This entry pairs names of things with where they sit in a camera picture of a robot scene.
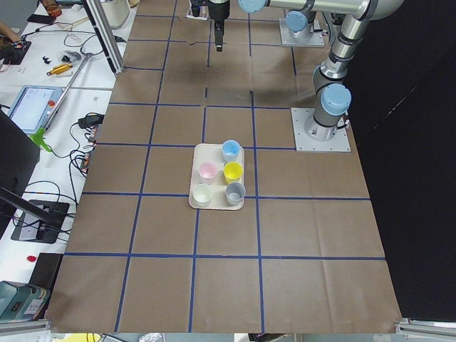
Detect yellow cup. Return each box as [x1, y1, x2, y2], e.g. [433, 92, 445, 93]
[223, 162, 243, 184]

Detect black power adapter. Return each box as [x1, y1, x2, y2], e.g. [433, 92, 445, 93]
[78, 113, 105, 129]

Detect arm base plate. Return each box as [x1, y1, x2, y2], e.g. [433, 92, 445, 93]
[279, 19, 325, 48]
[291, 108, 351, 152]

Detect cream plastic tray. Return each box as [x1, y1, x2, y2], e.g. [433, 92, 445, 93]
[189, 143, 244, 211]

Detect aluminium frame post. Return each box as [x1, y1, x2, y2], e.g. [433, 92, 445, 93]
[81, 0, 125, 75]

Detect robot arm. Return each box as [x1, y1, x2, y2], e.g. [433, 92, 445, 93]
[285, 11, 316, 38]
[239, 1, 403, 142]

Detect blue cup on tray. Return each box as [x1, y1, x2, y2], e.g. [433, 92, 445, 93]
[222, 140, 241, 162]

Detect black monitor stand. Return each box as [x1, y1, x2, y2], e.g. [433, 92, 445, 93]
[1, 187, 70, 244]

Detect pink cup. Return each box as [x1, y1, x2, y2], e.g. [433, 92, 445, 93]
[198, 162, 218, 185]

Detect pale green cup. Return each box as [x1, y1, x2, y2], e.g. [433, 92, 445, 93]
[192, 184, 213, 207]

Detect grey cup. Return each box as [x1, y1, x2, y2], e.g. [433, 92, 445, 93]
[225, 182, 246, 206]

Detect yellow shock absorber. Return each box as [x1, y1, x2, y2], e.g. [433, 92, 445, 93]
[46, 63, 73, 76]

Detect teach pendant tablet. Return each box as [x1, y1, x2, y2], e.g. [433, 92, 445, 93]
[8, 85, 63, 135]

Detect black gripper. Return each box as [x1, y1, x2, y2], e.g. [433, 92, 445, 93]
[208, 0, 229, 52]

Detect long metal grabber stick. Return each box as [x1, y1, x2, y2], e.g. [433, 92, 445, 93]
[41, 46, 104, 131]

